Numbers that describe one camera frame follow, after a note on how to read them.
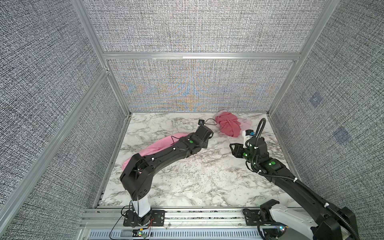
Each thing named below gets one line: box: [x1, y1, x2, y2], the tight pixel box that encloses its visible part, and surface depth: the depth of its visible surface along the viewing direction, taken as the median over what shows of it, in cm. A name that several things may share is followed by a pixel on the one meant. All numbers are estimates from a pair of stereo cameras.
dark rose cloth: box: [215, 112, 242, 138], surface depth 105 cm
